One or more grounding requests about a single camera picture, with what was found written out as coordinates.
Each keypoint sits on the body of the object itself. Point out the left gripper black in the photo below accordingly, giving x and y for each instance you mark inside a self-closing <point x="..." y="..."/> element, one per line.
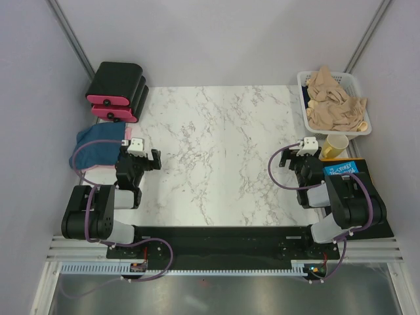
<point x="151" y="165"/>

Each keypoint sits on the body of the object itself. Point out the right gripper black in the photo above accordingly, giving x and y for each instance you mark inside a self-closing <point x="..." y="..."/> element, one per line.
<point x="289" y="154"/>

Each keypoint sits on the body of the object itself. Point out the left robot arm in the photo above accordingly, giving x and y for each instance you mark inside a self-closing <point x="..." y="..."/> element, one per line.
<point x="90" y="211"/>

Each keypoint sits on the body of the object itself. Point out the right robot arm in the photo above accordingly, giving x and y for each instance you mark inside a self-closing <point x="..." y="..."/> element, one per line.
<point x="312" y="197"/>

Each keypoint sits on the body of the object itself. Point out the pink cloth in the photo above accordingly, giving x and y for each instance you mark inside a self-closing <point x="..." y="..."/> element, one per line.
<point x="128" y="133"/>

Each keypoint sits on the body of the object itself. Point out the yellow mug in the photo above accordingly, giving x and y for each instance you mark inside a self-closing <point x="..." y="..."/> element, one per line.
<point x="334" y="145"/>

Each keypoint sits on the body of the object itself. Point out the lower black pink drawer box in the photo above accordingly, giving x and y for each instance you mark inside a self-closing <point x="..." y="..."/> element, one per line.
<point x="127" y="113"/>

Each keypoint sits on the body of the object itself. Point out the black pink drawer box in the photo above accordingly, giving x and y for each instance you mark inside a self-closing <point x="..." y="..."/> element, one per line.
<point x="127" y="113"/>
<point x="114" y="84"/>

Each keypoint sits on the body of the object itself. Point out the blue t shirt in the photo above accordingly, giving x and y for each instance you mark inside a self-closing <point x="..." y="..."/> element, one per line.
<point x="95" y="146"/>

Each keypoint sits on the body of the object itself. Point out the blue storey treehouse book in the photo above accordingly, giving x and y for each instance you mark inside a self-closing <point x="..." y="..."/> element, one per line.
<point x="341" y="168"/>

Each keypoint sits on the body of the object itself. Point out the upper black pink drawer box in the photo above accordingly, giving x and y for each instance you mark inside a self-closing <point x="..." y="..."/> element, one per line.
<point x="114" y="84"/>

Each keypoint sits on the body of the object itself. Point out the white plastic basket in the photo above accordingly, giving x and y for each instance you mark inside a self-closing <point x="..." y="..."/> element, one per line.
<point x="349" y="83"/>

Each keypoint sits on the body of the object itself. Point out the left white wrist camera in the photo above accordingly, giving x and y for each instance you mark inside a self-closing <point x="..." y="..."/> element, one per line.
<point x="135" y="147"/>

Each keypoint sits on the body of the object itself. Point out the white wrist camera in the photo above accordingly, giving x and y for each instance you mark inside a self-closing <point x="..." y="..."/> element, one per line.
<point x="308" y="146"/>
<point x="135" y="147"/>

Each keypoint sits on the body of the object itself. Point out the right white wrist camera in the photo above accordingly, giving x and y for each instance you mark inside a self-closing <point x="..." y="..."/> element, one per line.
<point x="308" y="146"/>

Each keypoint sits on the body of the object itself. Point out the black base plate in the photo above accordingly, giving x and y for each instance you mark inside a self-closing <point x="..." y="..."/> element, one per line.
<point x="225" y="248"/>

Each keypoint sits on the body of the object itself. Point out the white cable duct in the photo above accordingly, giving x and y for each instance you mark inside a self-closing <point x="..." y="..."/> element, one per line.
<point x="133" y="269"/>

